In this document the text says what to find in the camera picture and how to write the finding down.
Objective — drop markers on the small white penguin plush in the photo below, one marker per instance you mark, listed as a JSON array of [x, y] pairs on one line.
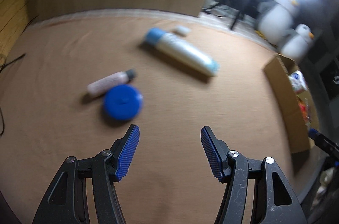
[[297, 43]]

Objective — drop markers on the brown cardboard box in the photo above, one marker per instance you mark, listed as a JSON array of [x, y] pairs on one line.
[[296, 106]]

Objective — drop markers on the blue round tape measure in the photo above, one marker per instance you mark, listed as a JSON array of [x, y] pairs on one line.
[[122, 102]]

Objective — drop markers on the small white cap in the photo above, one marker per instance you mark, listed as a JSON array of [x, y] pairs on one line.
[[181, 30]]

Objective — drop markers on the large white blue-capped bottle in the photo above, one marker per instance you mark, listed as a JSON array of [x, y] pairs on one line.
[[182, 51]]

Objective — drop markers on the black tripod stand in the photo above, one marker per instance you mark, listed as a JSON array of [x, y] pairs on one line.
[[236, 10]]

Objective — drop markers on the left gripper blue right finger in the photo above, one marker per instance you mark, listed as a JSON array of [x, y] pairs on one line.
[[216, 152]]

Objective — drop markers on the small pink grey-capped bottle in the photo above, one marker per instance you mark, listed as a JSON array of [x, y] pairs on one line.
[[101, 86]]

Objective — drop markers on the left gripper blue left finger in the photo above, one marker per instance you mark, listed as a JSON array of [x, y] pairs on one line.
[[124, 150]]

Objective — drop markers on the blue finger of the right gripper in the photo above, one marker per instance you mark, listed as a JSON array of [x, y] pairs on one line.
[[324, 143]]

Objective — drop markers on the large white penguin plush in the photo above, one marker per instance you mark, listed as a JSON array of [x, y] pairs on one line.
[[275, 17]]

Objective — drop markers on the wooden slat headboard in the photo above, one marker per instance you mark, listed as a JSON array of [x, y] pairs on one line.
[[14, 19]]

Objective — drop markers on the white dotted tissue pack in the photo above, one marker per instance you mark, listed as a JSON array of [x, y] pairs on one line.
[[297, 82]]

